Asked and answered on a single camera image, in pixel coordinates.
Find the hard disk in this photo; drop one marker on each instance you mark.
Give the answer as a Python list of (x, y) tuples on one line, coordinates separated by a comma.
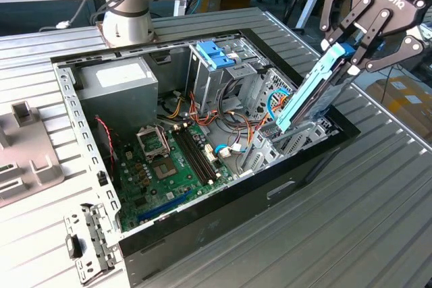
[(305, 92)]

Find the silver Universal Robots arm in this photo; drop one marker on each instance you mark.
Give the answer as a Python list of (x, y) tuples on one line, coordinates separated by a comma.
[(125, 4)]

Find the metal disk bay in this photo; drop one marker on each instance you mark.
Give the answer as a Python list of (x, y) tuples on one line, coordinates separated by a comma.
[(266, 153)]

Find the yellow brown cardboard box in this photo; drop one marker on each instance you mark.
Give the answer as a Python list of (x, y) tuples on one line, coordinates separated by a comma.
[(405, 112)]

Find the blue plastic drive latch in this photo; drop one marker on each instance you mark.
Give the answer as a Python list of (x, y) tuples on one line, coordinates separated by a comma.
[(216, 58)]

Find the metal optical drive cage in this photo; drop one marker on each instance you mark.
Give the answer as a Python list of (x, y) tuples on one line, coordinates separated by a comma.
[(206, 85)]

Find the black RAM slot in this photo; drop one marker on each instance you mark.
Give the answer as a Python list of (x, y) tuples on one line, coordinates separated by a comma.
[(202, 154), (194, 154), (190, 154), (198, 154)]

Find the black open PC case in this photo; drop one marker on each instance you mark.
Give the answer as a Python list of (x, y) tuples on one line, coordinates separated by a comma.
[(236, 220)]

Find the grey power supply unit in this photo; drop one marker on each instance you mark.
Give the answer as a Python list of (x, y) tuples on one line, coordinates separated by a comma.
[(118, 99)]

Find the CPU socket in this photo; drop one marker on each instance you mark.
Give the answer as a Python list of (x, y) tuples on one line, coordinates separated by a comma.
[(163, 170)]

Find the blue expansion slot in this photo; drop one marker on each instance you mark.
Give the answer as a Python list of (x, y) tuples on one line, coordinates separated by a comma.
[(162, 207)]

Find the green motherboard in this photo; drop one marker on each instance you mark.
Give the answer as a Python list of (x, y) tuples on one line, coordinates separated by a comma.
[(152, 200)]

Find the black case fan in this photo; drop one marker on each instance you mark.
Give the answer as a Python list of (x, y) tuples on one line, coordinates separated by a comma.
[(104, 153)]

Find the grey parts rack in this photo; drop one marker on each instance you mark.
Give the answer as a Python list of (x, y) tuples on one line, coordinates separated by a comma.
[(30, 153)]

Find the green RAM stick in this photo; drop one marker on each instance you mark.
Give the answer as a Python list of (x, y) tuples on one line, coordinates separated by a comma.
[(6, 167)]

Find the metal card retention bracket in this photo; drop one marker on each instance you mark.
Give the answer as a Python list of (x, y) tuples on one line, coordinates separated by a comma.
[(98, 234)]

